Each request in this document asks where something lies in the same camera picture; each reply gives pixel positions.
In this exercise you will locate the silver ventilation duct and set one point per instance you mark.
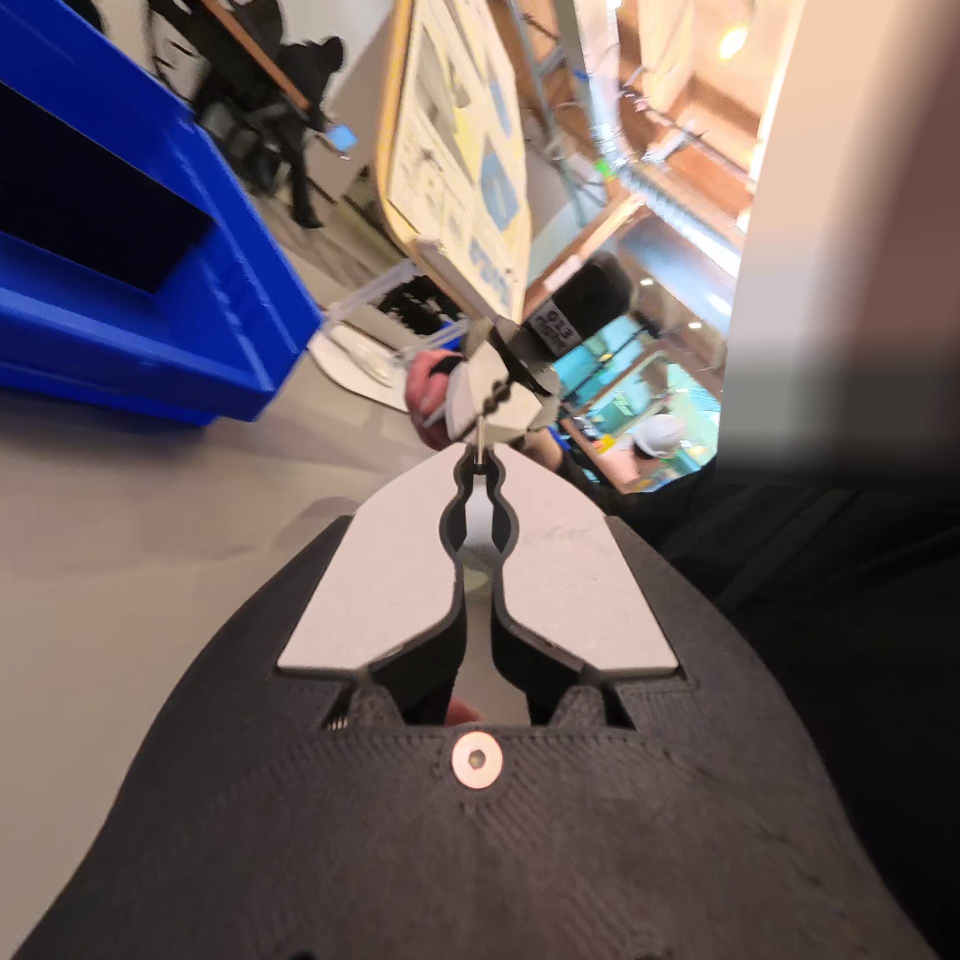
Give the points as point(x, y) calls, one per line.
point(675, 206)

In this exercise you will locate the ceiling lamp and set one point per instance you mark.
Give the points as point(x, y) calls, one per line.
point(731, 41)

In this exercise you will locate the small metal bolt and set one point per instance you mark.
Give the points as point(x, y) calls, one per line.
point(480, 435)

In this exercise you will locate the person's right hand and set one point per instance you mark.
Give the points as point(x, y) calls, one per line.
point(427, 397)

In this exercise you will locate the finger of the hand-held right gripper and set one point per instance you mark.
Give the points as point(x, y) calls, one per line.
point(469, 397)
point(521, 409)

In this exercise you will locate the blue plastic storage bin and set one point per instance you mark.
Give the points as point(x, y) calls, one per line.
point(225, 300)

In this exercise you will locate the white flat plate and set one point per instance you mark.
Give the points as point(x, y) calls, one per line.
point(352, 367)

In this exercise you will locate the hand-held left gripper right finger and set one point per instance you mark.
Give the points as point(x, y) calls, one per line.
point(577, 585)

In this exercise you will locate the yellow framed poster board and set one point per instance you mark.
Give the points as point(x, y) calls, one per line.
point(450, 150)

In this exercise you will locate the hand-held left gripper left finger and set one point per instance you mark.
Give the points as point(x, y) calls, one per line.
point(375, 585)

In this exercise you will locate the person's left hand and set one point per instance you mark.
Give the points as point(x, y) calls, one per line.
point(463, 711)

